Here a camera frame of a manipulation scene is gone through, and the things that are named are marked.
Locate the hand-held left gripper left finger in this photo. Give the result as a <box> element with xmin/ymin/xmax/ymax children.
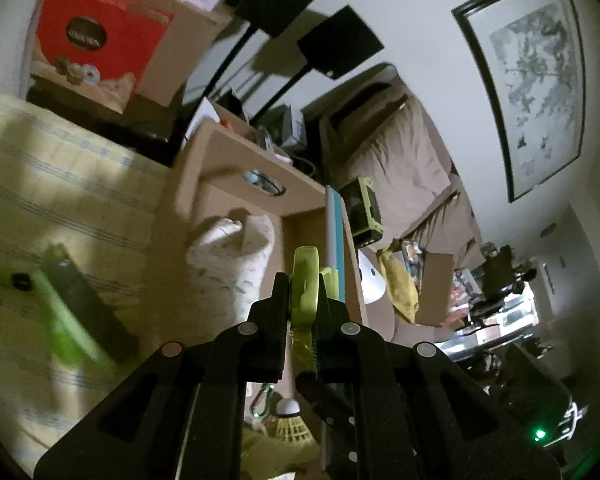
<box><xmin>32</xmin><ymin>272</ymin><xmax>291</xmax><ymax>480</ymax></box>

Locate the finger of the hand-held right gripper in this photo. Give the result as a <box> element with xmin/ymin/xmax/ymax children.
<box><xmin>295</xmin><ymin>375</ymin><xmax>381</xmax><ymax>480</ymax></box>

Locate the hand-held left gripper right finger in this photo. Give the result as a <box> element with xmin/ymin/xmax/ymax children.
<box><xmin>314</xmin><ymin>275</ymin><xmax>563</xmax><ymax>480</ymax></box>

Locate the lime green plastic clip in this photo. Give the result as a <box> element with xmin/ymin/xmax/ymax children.
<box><xmin>287</xmin><ymin>246</ymin><xmax>340</xmax><ymax>376</ymax></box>

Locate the floral cloth bag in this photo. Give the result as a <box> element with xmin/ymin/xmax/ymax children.
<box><xmin>185</xmin><ymin>214</ymin><xmax>276</xmax><ymax>331</ymax></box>

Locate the cardboard organizer box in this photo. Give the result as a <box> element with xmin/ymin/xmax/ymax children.
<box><xmin>172</xmin><ymin>117</ymin><xmax>456</xmax><ymax>346</ymax></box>

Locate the yellow shuttlecock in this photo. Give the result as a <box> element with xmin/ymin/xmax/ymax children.
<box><xmin>262</xmin><ymin>396</ymin><xmax>317</xmax><ymax>448</ymax></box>

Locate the green carabiner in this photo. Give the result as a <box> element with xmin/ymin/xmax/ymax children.
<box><xmin>251</xmin><ymin>385</ymin><xmax>276</xmax><ymax>418</ymax></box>

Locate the white plastic object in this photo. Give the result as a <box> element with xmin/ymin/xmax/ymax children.
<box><xmin>357</xmin><ymin>250</ymin><xmax>386</xmax><ymax>306</ymax></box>

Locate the yellow bag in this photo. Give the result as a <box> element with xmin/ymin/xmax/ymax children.
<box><xmin>377</xmin><ymin>247</ymin><xmax>420</xmax><ymax>323</ymax></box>

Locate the black appliance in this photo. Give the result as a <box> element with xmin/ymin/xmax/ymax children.
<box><xmin>477</xmin><ymin>244</ymin><xmax>537</xmax><ymax>311</ymax></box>

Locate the green and black device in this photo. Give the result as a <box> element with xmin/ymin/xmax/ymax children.
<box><xmin>339</xmin><ymin>176</ymin><xmax>383</xmax><ymax>248</ymax></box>

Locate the pile of colourful packets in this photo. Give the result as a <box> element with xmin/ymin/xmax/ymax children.
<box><xmin>402</xmin><ymin>240</ymin><xmax>481</xmax><ymax>331</ymax></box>

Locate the small brown cushion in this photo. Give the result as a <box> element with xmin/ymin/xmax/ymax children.
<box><xmin>415</xmin><ymin>195</ymin><xmax>481</xmax><ymax>266</ymax></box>

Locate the green and black case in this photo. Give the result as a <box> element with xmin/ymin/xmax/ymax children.
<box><xmin>39</xmin><ymin>242</ymin><xmax>140</xmax><ymax>368</ymax></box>

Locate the large brown cushion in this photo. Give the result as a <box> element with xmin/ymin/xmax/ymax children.
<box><xmin>330</xmin><ymin>92</ymin><xmax>453</xmax><ymax>246</ymax></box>

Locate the small open cardboard box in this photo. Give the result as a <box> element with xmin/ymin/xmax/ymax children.
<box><xmin>190</xmin><ymin>97</ymin><xmax>261</xmax><ymax>146</ymax></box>

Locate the yellow checked tablecloth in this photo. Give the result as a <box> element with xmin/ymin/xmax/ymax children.
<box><xmin>0</xmin><ymin>85</ymin><xmax>321</xmax><ymax>480</ymax></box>

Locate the large cardboard box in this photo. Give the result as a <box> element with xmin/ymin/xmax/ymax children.
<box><xmin>87</xmin><ymin>0</ymin><xmax>233</xmax><ymax>108</ymax></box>

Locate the framed ink painting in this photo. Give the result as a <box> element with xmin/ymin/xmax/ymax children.
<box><xmin>451</xmin><ymin>0</ymin><xmax>583</xmax><ymax>203</ymax></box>

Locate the large red gift bag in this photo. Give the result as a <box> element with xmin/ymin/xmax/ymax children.
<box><xmin>30</xmin><ymin>0</ymin><xmax>176</xmax><ymax>113</ymax></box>

